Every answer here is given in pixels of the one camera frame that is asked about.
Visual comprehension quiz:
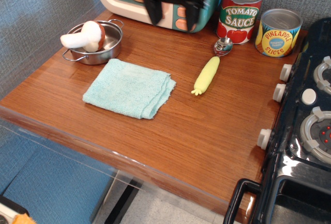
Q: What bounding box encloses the small steel pot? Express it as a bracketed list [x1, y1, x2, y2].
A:
[62, 19, 124, 65]

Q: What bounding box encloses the white brown plush mushroom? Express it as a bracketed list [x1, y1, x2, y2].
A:
[60, 21, 106, 53]

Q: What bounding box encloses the light blue cloth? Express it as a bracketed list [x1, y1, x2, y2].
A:
[83, 58, 176, 120]

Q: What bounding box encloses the toy microwave oven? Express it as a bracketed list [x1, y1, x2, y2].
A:
[101, 0, 221, 33]

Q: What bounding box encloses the tomato sauce can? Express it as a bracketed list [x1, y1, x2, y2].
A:
[217, 0, 262, 44]

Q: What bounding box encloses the pineapple slices can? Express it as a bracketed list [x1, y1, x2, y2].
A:
[255, 8, 303, 58]

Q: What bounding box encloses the black toy stove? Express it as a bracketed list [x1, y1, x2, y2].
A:
[224, 18, 330, 223]

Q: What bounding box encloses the orange black object at corner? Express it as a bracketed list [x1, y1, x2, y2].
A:
[1, 196, 36, 224]

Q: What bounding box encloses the spoon with yellow handle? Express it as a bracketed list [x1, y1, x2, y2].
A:
[191, 38, 233, 96]

